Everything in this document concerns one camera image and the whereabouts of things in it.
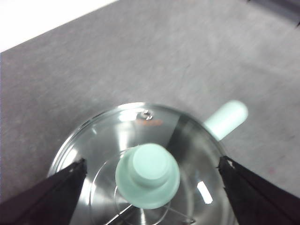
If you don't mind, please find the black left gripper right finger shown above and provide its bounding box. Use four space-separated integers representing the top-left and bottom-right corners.
217 156 300 225

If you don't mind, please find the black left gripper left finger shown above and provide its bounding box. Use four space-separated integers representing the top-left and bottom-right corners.
0 158 88 225

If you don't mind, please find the glass lid with green knob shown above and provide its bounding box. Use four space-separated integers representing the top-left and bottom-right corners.
46 102 235 225

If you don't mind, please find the mint green pot with handle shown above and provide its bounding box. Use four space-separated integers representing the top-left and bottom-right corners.
48 100 248 225

